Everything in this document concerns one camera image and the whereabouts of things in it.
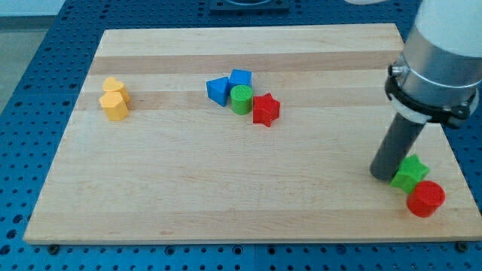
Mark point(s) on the yellow heart block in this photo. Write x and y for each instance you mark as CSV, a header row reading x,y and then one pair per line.
x,y
113,85

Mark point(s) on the red star block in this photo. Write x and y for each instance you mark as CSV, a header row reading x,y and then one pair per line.
x,y
265,109

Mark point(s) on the yellow hexagon block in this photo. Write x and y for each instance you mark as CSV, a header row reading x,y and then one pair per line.
x,y
114,106

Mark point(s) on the blue triangle block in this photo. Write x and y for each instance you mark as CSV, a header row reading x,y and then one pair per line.
x,y
218,91

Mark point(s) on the light wooden board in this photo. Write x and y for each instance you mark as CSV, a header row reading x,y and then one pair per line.
x,y
180,168

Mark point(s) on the green star block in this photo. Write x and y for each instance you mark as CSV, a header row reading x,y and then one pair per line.
x,y
410,172

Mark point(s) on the green cylinder block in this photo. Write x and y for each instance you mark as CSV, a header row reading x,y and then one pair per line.
x,y
241,99

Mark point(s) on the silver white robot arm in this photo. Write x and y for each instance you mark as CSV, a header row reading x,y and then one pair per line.
x,y
435,79

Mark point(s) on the red cylinder block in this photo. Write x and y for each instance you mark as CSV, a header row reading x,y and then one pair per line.
x,y
426,198

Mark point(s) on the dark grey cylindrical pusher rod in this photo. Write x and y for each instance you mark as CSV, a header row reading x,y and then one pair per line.
x,y
398,140

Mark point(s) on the black wrist flange ring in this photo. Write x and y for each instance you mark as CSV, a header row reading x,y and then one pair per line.
x,y
421,101

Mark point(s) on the blue cube block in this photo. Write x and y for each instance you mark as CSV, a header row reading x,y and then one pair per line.
x,y
240,77

